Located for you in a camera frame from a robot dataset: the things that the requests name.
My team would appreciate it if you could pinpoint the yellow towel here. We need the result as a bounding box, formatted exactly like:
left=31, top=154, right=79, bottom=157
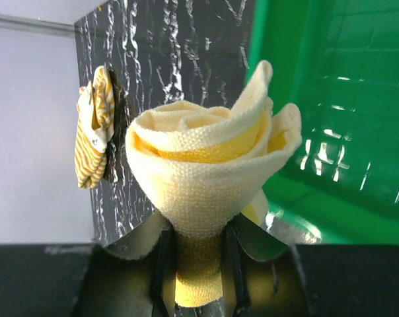
left=125, top=60, right=302, bottom=308

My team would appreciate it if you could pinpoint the orange striped towel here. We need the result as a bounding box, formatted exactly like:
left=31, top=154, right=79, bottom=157
left=74, top=65, right=115, bottom=190

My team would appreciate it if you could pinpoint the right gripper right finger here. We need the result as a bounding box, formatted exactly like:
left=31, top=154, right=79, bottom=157
left=222, top=215, right=399, bottom=316

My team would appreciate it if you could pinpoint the green plastic bin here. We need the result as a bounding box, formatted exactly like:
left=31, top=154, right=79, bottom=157
left=248, top=1, right=399, bottom=244

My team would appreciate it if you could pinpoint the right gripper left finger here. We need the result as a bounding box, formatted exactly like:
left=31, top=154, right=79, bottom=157
left=0, top=212, right=175, bottom=316

